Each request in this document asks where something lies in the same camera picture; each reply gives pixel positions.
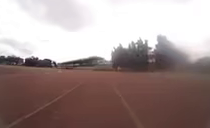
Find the long low roofed building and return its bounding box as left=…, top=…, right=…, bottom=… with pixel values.
left=57, top=55, right=111, bottom=69

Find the group of dark trees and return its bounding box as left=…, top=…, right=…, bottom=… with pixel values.
left=110, top=34, right=191, bottom=72

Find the row of distant trees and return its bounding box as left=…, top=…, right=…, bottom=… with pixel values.
left=0, top=51, right=58, bottom=68

